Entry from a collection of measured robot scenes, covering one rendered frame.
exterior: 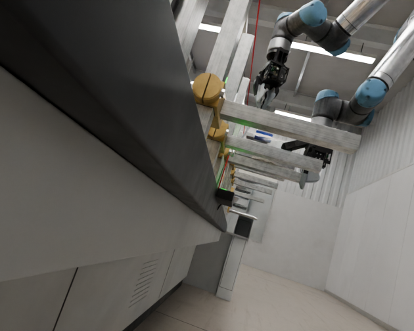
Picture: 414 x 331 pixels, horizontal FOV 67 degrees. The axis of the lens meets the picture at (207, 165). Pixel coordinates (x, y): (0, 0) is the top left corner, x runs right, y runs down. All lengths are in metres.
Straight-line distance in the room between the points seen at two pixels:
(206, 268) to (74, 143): 3.28
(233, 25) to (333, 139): 0.28
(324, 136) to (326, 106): 0.57
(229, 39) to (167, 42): 0.42
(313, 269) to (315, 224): 1.25
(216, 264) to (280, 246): 6.31
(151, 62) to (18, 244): 0.13
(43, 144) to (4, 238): 0.05
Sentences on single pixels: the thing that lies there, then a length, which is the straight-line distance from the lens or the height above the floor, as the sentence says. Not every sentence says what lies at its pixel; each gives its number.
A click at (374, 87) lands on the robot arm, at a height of 1.13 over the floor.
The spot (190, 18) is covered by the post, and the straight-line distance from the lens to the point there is 0.32.
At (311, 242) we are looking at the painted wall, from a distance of 9.79.
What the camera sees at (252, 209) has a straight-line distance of 3.32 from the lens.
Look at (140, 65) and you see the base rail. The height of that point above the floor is 0.65.
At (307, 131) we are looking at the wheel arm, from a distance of 0.60.
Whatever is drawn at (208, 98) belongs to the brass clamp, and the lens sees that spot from 0.54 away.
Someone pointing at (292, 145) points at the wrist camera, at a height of 0.94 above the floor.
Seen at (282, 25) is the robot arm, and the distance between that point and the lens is 1.18.
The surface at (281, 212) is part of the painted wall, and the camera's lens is 9.71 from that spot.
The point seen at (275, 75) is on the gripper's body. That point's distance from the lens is 1.07.
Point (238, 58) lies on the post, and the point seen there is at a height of 1.04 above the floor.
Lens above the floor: 0.58
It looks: 11 degrees up
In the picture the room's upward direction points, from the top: 18 degrees clockwise
